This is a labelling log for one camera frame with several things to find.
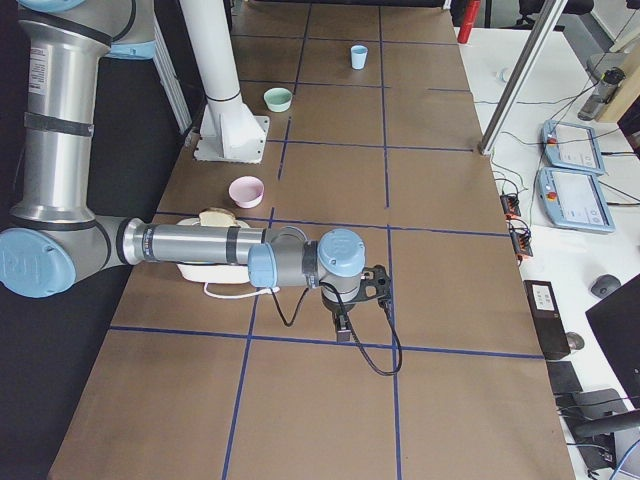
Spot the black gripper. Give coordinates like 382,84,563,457
333,265,391,343

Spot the light blue cup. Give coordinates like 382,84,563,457
350,44,369,70

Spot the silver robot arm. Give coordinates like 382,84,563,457
1,1,392,342

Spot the cream toaster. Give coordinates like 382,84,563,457
175,214,254,286

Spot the pink bowl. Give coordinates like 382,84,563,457
228,176,265,209

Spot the toast slice in toaster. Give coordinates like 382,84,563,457
199,208,237,227

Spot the orange black electronics module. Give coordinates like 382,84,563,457
500,193,533,264

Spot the black power adapter box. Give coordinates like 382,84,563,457
523,280,570,360

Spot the mint green bowl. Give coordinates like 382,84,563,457
263,87,293,113

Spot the lower teach pendant tablet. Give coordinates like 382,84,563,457
537,167,615,234

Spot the teach pendant tablet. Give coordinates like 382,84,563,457
541,119,605,175
537,167,615,234

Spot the black computer mouse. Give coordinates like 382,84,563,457
590,274,622,299

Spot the black monitor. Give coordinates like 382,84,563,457
586,277,640,407

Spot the upper teach pendant tablet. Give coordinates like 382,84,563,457
541,119,605,175

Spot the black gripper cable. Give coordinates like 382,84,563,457
269,282,403,377

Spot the white toaster power cord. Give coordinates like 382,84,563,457
202,281,280,300

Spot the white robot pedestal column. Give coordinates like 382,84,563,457
180,0,270,164

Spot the aluminium frame post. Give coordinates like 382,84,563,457
478,0,568,155

